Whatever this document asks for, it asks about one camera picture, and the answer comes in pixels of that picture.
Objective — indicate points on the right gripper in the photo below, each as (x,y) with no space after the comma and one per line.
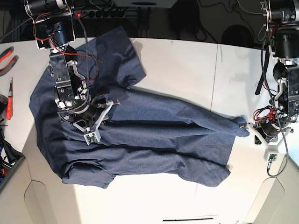
(85,120)

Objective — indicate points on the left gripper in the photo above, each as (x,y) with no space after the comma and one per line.
(270,135)

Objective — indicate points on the blue grey t-shirt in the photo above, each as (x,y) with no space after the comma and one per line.
(145,134)

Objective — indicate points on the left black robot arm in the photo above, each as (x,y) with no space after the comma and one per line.
(280,74)

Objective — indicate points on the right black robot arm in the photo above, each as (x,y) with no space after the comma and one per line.
(53,29)

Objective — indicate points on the grey bin with tools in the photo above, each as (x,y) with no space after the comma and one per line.
(10,159)

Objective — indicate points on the red grey pliers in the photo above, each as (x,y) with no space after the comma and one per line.
(6,56)

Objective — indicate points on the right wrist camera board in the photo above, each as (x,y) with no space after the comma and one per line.
(92,137)

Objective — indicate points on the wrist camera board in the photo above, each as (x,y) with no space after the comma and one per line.
(92,137)
(270,156)

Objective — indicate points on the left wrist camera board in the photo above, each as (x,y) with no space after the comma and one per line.
(270,156)

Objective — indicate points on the orange handled screwdriver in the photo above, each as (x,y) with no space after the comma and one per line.
(10,101)

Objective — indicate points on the white power strip red switch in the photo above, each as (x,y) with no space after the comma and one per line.
(100,14)

